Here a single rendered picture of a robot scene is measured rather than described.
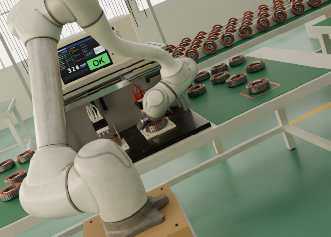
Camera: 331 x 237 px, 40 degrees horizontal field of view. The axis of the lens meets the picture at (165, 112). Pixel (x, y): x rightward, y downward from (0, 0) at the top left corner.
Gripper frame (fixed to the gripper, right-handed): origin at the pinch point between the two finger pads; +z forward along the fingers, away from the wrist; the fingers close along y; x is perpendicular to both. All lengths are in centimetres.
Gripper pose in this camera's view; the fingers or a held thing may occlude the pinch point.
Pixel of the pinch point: (155, 123)
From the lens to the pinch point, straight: 216.2
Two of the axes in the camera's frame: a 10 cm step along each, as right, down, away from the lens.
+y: 9.0, -4.1, 1.4
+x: -4.3, -8.7, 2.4
